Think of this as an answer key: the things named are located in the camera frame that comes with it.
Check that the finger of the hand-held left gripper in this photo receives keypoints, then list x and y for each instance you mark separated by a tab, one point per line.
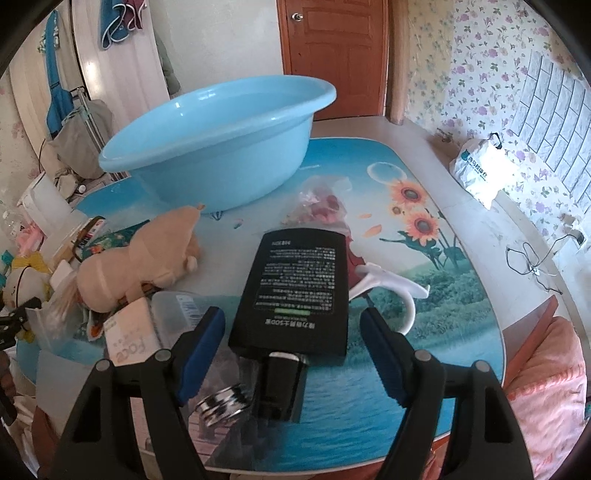
21	311

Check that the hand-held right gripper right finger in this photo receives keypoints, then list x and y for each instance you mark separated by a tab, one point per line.
388	355

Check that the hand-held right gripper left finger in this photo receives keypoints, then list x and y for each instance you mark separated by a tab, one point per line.
203	350

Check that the clear plastic box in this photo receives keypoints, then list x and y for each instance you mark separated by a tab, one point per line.
178	314

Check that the black bottle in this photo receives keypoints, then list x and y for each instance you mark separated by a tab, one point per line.
295	295

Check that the beige plush pig toy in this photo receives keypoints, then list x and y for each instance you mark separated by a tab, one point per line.
138	263

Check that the clear bag with pink pieces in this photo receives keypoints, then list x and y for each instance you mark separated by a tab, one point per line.
323	203

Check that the light blue plastic basin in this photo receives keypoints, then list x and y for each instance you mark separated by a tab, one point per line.
207	157

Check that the picture printed desktop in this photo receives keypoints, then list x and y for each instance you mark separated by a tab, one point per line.
332	392

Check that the yellow and white plush toy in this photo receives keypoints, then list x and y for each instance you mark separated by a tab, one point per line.
27	281

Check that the bag of cotton swabs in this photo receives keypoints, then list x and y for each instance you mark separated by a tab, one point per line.
60	314

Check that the white cardboard box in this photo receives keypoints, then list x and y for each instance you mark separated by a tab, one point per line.
64	240

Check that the white plastic bin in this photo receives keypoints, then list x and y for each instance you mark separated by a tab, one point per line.
44	203

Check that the green printed packet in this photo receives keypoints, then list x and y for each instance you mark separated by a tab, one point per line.
115	240

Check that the pink blanket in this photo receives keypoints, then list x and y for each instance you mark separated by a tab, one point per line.
545	392

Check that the grey cloth bag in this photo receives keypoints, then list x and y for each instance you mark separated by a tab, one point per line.
83	143

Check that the white plastic shopping bag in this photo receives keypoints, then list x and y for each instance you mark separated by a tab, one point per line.
485	166

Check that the white wooden panel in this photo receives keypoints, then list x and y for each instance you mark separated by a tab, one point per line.
120	69
32	92

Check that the blue hanging bag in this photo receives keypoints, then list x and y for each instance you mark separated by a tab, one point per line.
55	92

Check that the green jacket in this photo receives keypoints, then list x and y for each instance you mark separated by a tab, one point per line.
167	60

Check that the teal towel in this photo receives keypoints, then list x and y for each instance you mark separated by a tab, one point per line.
113	23

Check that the brown wooden door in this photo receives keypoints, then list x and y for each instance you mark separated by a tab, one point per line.
332	55

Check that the maroon towel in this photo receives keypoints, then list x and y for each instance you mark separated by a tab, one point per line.
136	11

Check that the wooden bed frame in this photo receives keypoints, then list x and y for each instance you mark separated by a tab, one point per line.
531	337

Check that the metal trolley frame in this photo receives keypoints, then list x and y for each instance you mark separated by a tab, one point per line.
87	99

